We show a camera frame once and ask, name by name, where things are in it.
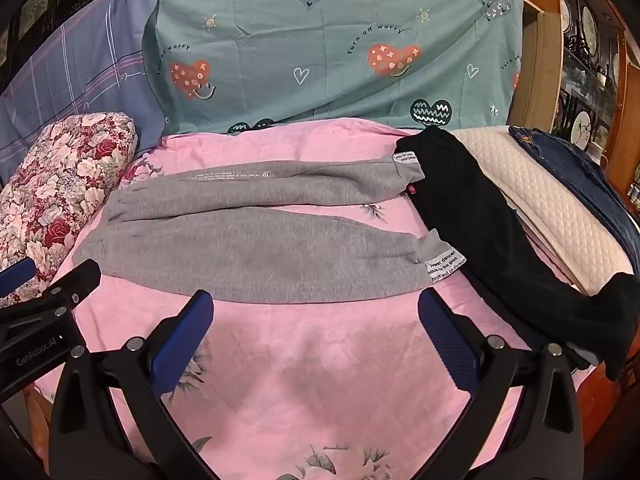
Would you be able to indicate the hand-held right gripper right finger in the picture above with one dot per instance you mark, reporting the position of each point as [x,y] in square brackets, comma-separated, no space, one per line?
[445,342]

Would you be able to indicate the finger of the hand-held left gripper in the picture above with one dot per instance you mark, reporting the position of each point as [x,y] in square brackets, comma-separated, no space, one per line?
[55,295]
[17,275]

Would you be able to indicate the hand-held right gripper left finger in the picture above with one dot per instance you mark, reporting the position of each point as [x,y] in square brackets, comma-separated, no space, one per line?
[184,342]

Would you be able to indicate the grey pants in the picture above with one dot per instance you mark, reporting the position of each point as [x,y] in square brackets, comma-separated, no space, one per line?
[260,250]

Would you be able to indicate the black pants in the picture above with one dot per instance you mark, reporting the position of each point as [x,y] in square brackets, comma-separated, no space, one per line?
[480,230]

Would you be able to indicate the red floral pillow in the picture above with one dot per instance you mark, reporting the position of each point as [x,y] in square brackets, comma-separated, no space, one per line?
[55,195]

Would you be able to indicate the pink floral bed sheet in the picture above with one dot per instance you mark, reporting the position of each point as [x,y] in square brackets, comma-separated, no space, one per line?
[310,385]

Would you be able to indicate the cream quilted pad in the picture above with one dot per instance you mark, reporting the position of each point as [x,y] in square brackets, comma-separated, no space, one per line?
[545,200]

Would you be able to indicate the blue plaid pillow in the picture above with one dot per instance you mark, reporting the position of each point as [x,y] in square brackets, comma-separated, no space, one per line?
[75,90]

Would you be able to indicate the blue jeans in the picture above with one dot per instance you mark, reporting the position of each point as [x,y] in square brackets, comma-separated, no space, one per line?
[585,170]

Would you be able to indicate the decorative plate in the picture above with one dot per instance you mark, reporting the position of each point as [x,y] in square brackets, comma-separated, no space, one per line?
[564,12]
[581,129]
[590,30]

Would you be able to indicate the dark carved wooden headboard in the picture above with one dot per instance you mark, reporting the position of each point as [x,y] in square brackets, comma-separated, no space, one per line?
[35,5]

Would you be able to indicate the wooden display cabinet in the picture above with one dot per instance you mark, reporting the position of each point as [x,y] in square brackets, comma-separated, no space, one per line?
[545,60]

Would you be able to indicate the teal heart-print sheet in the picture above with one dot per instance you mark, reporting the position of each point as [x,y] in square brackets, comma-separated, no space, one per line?
[325,45]

